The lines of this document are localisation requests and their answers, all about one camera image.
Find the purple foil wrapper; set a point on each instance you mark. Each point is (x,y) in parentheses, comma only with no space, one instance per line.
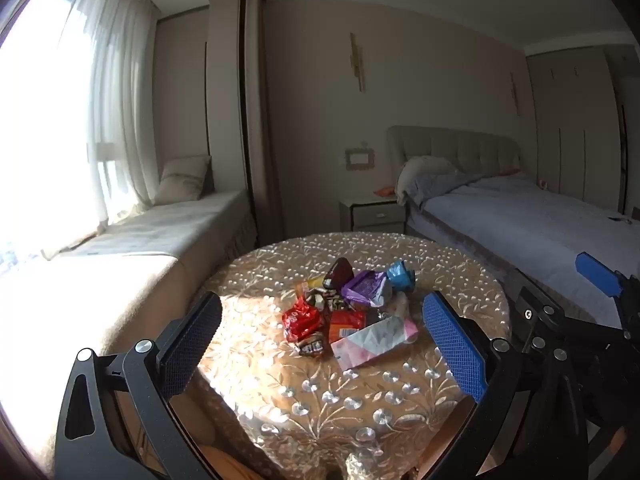
(370,288)

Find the bed with blue duvet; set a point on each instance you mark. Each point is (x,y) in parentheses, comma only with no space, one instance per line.
(508,222)

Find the beige square cushion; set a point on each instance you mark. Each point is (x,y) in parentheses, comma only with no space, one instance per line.
(182,180)

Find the white pillow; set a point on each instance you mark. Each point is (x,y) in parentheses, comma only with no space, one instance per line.
(415,167)

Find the orange red snack packet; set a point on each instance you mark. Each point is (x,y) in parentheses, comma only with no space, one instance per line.
(344,323)

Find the light blue wrapper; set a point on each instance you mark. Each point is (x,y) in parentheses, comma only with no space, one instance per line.
(401,278)

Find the beige lace tablecloth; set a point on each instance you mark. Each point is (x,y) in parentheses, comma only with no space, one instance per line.
(289,416)

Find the white sheer curtain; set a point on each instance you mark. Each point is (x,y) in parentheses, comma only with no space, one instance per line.
(115,42)

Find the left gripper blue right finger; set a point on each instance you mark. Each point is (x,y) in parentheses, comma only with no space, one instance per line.
(550,441)

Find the wall switch panel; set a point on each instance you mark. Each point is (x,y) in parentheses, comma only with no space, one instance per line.
(357,159)

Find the dark red wrapper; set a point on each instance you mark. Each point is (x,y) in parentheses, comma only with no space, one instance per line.
(339,275)

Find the orange item on nightstand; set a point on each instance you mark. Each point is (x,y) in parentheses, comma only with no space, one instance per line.
(385,192)

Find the brown striped candy wrapper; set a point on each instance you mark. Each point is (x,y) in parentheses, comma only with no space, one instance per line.
(314,345)

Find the beige built-in wardrobe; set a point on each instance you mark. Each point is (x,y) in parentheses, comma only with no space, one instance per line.
(582,133)

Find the gold wall sconce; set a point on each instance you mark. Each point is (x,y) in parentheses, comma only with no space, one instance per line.
(356,61)
(514,95)

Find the window seat cushion bench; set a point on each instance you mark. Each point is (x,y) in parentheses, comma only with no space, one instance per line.
(120,287)

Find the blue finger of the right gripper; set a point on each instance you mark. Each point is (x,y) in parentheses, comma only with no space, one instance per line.
(606,280)

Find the white bedside nightstand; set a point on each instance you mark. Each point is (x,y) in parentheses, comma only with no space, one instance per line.
(372,214)

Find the brown drape curtain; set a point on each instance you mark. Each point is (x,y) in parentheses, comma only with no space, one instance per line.
(260,164)

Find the beige tufted headboard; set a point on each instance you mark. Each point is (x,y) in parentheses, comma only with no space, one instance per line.
(468,151)

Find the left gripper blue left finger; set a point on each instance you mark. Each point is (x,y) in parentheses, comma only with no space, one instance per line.
(92,441)

